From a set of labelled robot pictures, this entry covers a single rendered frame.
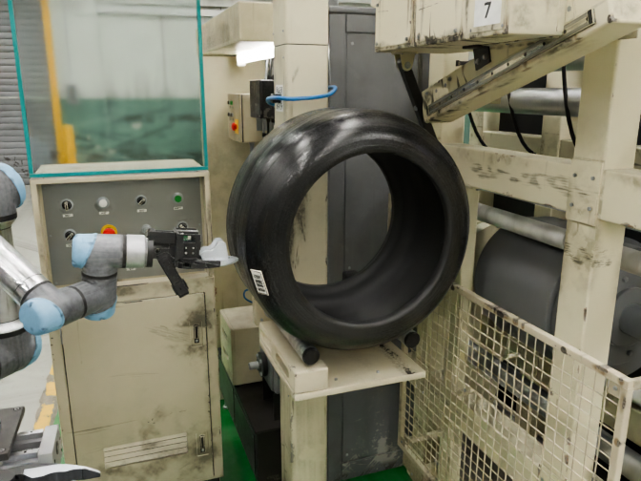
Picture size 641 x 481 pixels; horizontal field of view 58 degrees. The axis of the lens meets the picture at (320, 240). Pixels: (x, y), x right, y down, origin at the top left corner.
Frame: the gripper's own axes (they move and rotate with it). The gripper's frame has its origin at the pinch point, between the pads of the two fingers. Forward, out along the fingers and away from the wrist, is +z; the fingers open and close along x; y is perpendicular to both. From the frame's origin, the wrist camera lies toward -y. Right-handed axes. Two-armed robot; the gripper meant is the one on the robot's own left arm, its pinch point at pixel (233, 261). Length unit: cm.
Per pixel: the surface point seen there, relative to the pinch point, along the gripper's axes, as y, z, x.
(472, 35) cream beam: 56, 43, -22
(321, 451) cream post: -73, 42, 29
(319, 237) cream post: 0.5, 32.2, 28.5
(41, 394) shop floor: -120, -56, 175
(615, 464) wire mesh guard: -25, 66, -58
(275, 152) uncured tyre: 27.1, 6.3, -6.0
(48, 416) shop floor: -119, -51, 151
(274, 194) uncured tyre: 18.4, 5.3, -11.5
